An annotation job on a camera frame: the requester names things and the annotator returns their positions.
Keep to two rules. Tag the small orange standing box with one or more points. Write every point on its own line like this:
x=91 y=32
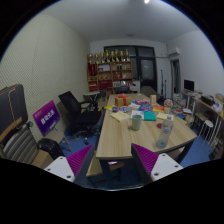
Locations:
x=153 y=100

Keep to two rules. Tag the black computer monitor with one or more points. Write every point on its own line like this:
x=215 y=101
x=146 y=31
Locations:
x=189 y=85

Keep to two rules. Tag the yellow gift box red ribbon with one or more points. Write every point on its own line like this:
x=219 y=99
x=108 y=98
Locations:
x=122 y=100

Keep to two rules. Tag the purple sign board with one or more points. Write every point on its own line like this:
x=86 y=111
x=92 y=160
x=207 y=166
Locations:
x=46 y=116

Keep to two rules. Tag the grey striped chair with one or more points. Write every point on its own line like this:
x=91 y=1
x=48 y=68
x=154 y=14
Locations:
x=21 y=145

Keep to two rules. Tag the pale green cup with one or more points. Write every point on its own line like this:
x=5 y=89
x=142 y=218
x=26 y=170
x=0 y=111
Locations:
x=136 y=123

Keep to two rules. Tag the black case with tan trim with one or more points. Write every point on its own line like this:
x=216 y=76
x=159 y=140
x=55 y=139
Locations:
x=11 y=106

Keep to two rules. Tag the wooden shelf unit with trophies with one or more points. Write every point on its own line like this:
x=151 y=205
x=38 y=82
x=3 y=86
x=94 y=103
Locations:
x=110 y=75

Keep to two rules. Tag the dark glass double door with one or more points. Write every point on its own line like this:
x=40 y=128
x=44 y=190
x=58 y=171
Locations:
x=146 y=68

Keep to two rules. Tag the clear plastic water bottle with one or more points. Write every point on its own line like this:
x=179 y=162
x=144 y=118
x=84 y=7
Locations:
x=164 y=133

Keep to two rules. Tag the black backpack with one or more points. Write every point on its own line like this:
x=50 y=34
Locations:
x=50 y=148

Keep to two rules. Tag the beige armchair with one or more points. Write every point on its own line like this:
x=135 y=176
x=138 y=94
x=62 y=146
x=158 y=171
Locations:
x=148 y=90

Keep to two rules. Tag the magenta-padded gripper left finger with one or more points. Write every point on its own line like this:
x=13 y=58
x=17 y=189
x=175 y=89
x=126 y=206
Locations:
x=60 y=166

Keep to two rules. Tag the small round white table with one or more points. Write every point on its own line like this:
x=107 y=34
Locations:
x=91 y=95

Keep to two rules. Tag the blue colourful booklet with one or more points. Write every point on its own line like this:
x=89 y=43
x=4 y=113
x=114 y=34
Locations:
x=120 y=109

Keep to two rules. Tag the black office chair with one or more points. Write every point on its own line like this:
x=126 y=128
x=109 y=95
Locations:
x=78 y=115

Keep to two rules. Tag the white round stool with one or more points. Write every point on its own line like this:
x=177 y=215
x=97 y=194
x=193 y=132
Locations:
x=207 y=124

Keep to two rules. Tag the blue and red book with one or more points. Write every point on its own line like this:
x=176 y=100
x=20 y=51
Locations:
x=145 y=107

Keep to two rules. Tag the wooden side desk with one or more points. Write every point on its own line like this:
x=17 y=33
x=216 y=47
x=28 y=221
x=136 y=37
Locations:
x=208 y=108

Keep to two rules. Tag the white wall air conditioner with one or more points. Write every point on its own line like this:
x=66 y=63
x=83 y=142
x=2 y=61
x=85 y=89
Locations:
x=173 y=52

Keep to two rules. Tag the teal book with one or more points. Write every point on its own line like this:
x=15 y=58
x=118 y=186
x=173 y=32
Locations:
x=150 y=116

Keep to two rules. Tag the red and yellow book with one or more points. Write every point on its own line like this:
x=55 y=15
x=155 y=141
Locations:
x=158 y=108

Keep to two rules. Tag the ceiling light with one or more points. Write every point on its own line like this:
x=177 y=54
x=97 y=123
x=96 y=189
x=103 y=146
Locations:
x=146 y=1

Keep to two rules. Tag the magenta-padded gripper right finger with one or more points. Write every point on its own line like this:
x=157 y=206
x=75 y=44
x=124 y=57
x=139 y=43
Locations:
x=165 y=166

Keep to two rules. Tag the pink flowers in white pot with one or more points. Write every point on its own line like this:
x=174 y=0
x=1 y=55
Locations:
x=168 y=104

